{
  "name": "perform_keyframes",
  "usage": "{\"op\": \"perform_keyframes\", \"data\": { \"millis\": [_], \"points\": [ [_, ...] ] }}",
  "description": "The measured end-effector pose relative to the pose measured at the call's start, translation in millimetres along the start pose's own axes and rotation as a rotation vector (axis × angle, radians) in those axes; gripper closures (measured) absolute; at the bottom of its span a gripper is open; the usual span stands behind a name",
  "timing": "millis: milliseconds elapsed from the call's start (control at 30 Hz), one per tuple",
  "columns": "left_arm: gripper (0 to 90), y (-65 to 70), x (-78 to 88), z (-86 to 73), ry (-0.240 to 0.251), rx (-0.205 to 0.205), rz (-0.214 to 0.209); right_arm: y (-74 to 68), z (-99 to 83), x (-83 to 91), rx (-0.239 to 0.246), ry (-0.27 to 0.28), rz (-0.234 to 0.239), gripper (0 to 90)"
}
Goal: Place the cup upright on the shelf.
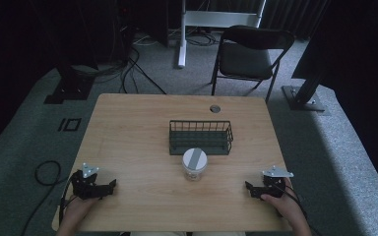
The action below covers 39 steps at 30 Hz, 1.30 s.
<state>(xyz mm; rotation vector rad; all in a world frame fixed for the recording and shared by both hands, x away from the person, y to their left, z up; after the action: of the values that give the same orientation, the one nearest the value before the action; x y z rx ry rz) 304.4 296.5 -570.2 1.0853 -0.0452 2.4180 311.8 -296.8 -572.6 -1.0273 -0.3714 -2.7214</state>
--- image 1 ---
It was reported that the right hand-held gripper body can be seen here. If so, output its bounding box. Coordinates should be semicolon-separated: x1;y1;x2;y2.
259;165;295;199

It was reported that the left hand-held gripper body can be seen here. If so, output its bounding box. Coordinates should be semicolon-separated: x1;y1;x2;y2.
70;162;103;201

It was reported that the person's left hand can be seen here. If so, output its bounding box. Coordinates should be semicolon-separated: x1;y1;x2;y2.
63;195;100;228

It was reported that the person's right hand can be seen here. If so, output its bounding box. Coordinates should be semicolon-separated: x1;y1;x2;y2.
260;177;306;224

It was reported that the clear jar with white lid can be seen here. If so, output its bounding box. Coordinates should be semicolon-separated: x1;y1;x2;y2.
181;147;209;183

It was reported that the black metal stand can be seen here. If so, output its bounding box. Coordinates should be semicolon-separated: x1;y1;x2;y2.
43;61;95;105
281;63;327;113

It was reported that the black folding chair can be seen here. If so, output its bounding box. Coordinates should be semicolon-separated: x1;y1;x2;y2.
210;25;295;104

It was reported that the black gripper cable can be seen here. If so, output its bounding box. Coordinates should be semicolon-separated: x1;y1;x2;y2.
20;159;80;236
277;183;309;221

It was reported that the dark green wire basket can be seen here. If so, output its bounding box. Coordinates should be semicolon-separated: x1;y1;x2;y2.
168;119;234;156

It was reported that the bundle of black floor cables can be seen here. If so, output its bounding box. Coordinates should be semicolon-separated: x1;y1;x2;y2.
75;30;221;96

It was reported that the white metal desk frame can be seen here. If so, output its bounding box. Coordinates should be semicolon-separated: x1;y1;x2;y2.
176;0;268;69

